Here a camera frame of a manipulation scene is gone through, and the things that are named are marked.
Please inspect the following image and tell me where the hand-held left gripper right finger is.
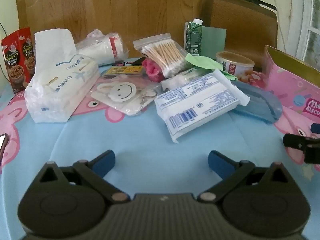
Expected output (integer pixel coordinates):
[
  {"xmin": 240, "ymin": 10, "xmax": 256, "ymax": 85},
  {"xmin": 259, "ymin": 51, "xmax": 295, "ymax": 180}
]
[{"xmin": 197, "ymin": 150, "xmax": 288, "ymax": 203}]

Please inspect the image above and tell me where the white tissue pack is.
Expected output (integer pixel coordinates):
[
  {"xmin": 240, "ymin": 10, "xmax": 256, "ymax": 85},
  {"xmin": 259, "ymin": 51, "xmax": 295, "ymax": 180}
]
[{"xmin": 24, "ymin": 29, "xmax": 101, "ymax": 124}]

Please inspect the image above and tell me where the pink biscuit tin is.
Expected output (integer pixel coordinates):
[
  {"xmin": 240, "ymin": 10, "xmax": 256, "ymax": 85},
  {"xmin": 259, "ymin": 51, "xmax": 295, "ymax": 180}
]
[{"xmin": 264, "ymin": 45, "xmax": 320, "ymax": 121}]

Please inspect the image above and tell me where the small white cotton packet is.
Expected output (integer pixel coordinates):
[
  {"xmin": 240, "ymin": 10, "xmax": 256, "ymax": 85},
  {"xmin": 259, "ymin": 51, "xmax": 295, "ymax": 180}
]
[{"xmin": 161, "ymin": 67, "xmax": 213, "ymax": 91}]

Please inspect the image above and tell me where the bagged stack of paper cups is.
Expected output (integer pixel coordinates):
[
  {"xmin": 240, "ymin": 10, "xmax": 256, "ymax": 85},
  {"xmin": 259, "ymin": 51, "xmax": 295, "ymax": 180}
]
[{"xmin": 75, "ymin": 29, "xmax": 131, "ymax": 67}]

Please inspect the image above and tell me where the printed cartoon tablecloth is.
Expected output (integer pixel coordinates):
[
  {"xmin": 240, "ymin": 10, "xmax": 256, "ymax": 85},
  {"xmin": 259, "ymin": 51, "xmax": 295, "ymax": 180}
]
[{"xmin": 0, "ymin": 57, "xmax": 320, "ymax": 240}]

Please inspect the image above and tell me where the teal carton box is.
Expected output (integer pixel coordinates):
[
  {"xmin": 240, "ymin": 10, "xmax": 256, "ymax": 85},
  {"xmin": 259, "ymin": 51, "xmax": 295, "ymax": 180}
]
[{"xmin": 200, "ymin": 26, "xmax": 227, "ymax": 61}]

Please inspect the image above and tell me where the pink pom-pom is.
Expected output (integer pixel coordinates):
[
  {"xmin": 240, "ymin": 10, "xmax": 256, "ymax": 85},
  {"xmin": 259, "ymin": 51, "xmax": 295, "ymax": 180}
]
[{"xmin": 143, "ymin": 57, "xmax": 164, "ymax": 83}]

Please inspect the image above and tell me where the blue plastic case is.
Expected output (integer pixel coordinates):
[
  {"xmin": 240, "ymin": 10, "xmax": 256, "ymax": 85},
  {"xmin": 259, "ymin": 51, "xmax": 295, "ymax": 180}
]
[{"xmin": 229, "ymin": 80, "xmax": 283, "ymax": 125}]

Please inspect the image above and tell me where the white window frame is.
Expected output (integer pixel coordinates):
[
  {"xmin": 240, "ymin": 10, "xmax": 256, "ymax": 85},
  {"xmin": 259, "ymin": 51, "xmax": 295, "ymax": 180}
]
[{"xmin": 272, "ymin": 0, "xmax": 320, "ymax": 63}]

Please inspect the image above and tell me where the green cloth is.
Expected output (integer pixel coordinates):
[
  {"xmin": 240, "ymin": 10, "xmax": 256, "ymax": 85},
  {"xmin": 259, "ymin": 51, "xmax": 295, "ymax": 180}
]
[{"xmin": 185, "ymin": 53, "xmax": 223, "ymax": 71}]

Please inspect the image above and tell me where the bagged smiley rabbit keychain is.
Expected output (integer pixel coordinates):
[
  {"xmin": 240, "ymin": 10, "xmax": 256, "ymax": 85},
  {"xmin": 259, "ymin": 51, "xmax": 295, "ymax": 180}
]
[{"xmin": 90, "ymin": 81, "xmax": 161, "ymax": 117}]

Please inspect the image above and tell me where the thin dark cable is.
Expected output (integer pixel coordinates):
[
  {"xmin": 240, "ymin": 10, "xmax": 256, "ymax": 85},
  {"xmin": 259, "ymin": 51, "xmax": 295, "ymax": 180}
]
[{"xmin": 0, "ymin": 22, "xmax": 11, "ymax": 82}]

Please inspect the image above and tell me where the green drink carton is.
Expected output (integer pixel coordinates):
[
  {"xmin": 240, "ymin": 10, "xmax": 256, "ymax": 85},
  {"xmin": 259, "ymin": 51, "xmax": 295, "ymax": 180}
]
[{"xmin": 184, "ymin": 18, "xmax": 204, "ymax": 56}]

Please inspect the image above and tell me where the bag of cotton swabs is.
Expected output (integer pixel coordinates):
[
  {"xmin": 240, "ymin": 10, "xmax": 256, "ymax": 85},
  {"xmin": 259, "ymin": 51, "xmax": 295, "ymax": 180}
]
[{"xmin": 133, "ymin": 32, "xmax": 191, "ymax": 78}]

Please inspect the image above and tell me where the yellow card pack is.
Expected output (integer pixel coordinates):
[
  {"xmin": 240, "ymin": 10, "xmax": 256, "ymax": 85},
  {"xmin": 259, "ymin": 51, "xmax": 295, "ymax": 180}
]
[{"xmin": 102, "ymin": 65, "xmax": 144, "ymax": 78}]

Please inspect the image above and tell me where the red snack box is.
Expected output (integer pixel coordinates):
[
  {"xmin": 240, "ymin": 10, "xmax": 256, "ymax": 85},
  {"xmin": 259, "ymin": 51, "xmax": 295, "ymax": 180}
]
[{"xmin": 1, "ymin": 27, "xmax": 37, "ymax": 94}]

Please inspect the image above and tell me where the white wet wipes pack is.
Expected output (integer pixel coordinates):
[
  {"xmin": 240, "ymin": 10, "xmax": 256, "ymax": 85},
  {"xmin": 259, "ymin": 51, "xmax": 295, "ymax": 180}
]
[{"xmin": 154, "ymin": 69, "xmax": 251, "ymax": 144}]

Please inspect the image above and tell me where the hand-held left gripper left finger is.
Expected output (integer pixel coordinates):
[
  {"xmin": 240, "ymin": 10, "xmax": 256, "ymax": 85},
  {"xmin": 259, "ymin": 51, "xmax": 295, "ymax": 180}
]
[{"xmin": 37, "ymin": 149, "xmax": 131, "ymax": 203}]

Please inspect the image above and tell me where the smartphone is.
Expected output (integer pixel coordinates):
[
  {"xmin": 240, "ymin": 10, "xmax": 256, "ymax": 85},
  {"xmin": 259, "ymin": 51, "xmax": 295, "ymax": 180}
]
[{"xmin": 0, "ymin": 133, "xmax": 8, "ymax": 161}]

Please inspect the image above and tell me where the instant noodle cup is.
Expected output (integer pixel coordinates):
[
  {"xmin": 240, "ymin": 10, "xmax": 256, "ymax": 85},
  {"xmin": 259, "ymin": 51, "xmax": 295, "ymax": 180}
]
[{"xmin": 216, "ymin": 51, "xmax": 255, "ymax": 82}]

